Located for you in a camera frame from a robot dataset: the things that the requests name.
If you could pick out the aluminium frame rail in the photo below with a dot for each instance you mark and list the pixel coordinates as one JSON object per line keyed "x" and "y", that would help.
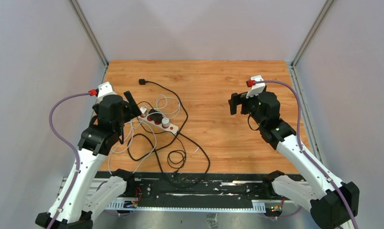
{"x": 179, "y": 205}

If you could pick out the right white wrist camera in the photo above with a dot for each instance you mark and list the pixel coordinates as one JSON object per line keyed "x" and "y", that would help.
{"x": 256, "y": 86}

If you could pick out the white square USB charger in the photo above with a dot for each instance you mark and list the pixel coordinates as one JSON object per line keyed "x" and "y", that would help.
{"x": 144, "y": 111}

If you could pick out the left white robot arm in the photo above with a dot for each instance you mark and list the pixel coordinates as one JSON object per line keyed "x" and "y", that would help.
{"x": 72, "y": 210}

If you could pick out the white round charger plug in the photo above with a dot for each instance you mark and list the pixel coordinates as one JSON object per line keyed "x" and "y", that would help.
{"x": 165, "y": 123}

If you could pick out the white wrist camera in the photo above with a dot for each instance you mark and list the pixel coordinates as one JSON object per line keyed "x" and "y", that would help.
{"x": 256, "y": 86}
{"x": 105, "y": 89}

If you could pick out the black power adapter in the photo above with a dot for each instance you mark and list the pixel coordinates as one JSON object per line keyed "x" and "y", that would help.
{"x": 155, "y": 116}

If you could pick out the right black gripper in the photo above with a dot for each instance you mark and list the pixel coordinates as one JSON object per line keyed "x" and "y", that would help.
{"x": 238, "y": 99}

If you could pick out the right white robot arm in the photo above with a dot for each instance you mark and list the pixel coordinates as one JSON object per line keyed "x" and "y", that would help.
{"x": 331, "y": 202}

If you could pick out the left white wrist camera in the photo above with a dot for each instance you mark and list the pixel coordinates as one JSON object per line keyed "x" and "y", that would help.
{"x": 105, "y": 89}

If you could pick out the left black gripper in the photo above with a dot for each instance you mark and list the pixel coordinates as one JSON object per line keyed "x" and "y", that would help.
{"x": 135, "y": 110}

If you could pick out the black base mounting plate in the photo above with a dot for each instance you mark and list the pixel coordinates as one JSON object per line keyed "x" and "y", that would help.
{"x": 195, "y": 191}

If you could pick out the white power strip red sockets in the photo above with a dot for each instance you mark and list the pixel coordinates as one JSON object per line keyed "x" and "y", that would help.
{"x": 173, "y": 128}

